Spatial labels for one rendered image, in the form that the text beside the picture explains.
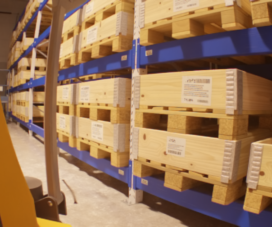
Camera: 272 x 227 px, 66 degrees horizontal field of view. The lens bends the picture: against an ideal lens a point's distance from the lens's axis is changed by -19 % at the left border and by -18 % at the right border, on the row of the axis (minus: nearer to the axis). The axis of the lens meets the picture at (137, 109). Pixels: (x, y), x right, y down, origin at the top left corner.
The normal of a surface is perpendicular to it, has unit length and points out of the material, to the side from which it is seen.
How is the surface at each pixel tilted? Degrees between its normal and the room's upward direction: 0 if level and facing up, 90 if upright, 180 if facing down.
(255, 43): 90
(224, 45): 90
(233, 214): 90
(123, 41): 90
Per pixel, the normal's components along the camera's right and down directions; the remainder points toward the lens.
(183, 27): -0.79, 0.00
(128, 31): 0.61, 0.04
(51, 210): -0.10, 0.03
